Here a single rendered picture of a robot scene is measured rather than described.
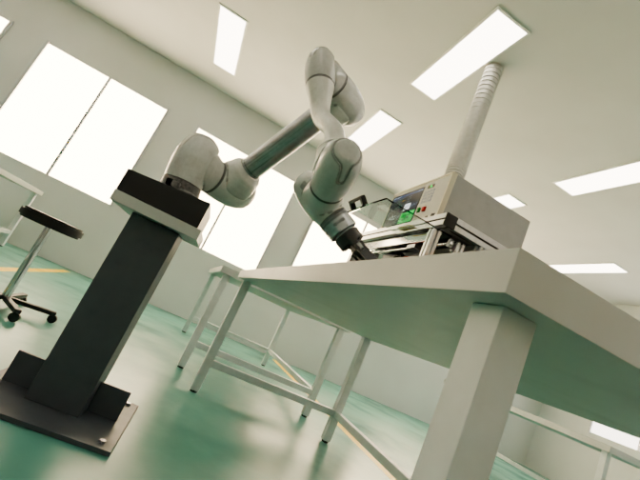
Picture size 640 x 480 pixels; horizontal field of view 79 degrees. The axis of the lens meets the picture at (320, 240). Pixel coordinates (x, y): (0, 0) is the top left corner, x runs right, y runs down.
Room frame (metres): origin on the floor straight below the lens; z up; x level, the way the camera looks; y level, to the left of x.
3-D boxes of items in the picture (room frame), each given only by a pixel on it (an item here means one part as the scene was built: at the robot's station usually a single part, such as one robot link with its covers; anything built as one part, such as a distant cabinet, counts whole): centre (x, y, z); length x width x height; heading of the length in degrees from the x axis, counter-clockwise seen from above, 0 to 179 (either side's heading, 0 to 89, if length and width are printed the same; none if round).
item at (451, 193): (1.56, -0.47, 1.22); 0.44 x 0.39 x 0.20; 15
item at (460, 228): (1.57, -0.47, 1.09); 0.68 x 0.44 x 0.05; 15
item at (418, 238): (1.52, -0.25, 1.03); 0.62 x 0.01 x 0.03; 15
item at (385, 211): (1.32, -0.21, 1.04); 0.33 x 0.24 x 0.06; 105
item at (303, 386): (3.84, 0.25, 0.38); 1.85 x 1.10 x 0.75; 15
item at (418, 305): (1.55, -0.39, 0.72); 2.20 x 1.01 x 0.05; 15
